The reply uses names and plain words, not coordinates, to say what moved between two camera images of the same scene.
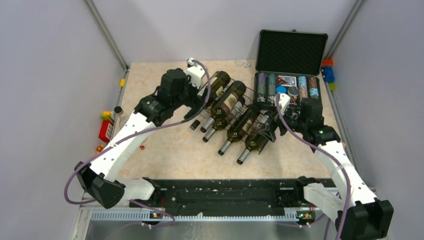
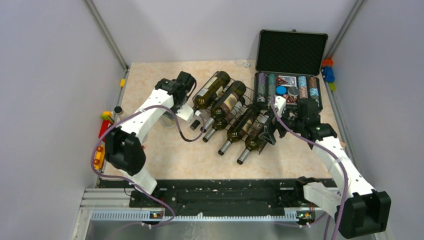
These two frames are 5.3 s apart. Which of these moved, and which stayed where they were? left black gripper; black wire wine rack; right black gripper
Moved: left black gripper
Stayed: black wire wine rack; right black gripper
